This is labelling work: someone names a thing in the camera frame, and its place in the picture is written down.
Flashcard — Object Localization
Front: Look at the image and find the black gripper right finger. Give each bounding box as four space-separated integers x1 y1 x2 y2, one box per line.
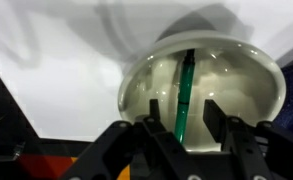
202 98 293 180

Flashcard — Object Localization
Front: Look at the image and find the cream ceramic bowl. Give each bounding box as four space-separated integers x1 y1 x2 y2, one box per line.
117 29 287 153

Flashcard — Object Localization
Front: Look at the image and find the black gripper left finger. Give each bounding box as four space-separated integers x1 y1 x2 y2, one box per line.
61 98 200 180

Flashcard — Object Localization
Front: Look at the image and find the green pen black cap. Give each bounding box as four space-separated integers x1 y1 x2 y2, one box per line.
173 48 197 146

